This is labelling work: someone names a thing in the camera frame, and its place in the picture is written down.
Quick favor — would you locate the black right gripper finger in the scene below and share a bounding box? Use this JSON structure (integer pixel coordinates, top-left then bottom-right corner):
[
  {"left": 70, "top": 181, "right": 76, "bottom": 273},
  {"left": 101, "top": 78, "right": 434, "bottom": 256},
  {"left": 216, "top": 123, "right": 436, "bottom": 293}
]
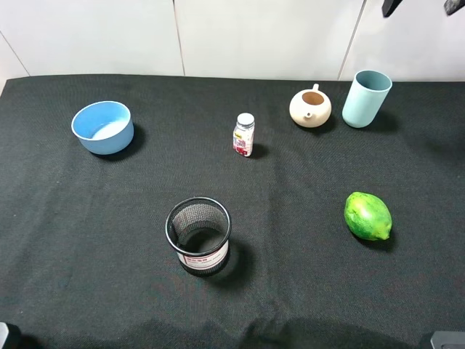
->
[{"left": 443, "top": 0, "right": 463, "bottom": 16}]

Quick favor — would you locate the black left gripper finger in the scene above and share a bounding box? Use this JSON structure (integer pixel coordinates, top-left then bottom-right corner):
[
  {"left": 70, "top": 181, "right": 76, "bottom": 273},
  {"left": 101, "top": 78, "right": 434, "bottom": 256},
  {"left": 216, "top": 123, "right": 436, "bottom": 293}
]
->
[{"left": 381, "top": 0, "right": 401, "bottom": 17}]

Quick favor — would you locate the light teal cup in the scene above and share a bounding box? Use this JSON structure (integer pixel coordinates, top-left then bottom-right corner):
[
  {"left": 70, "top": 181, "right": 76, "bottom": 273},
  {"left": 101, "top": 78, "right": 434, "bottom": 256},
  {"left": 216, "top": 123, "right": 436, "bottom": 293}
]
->
[{"left": 341, "top": 70, "right": 392, "bottom": 128}]

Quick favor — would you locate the grey robot base corner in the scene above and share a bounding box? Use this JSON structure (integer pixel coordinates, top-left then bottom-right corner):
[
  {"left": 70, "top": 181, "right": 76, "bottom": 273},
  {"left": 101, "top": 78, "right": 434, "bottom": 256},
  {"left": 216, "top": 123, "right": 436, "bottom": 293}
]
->
[{"left": 430, "top": 331, "right": 465, "bottom": 349}]

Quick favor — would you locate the cream ceramic teapot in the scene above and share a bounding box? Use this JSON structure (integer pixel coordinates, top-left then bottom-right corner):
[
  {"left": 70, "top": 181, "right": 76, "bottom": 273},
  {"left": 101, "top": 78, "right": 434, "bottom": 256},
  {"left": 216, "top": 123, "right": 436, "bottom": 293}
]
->
[{"left": 289, "top": 84, "right": 332, "bottom": 128}]

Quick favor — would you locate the small white-capped bottle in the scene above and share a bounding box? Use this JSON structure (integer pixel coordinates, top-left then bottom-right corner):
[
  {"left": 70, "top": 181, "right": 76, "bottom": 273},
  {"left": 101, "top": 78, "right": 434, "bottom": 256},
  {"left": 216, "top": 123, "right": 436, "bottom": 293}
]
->
[{"left": 232, "top": 113, "right": 255, "bottom": 157}]

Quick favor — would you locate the black mesh pen holder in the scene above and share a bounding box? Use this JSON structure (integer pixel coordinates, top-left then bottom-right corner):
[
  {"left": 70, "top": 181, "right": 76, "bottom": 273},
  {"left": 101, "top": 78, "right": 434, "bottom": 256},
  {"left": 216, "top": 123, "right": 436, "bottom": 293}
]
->
[{"left": 165, "top": 196, "right": 232, "bottom": 277}]

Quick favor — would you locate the blue bowl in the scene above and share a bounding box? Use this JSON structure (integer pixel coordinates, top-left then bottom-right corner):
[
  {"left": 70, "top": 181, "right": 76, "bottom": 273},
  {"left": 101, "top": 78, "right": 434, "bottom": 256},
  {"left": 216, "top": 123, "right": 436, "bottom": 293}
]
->
[{"left": 71, "top": 100, "right": 134, "bottom": 156}]

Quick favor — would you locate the black table cloth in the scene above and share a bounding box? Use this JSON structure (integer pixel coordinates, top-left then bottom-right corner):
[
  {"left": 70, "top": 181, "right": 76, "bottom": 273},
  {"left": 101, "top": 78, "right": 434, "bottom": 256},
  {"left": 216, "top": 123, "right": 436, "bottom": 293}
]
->
[{"left": 1, "top": 75, "right": 464, "bottom": 348}]

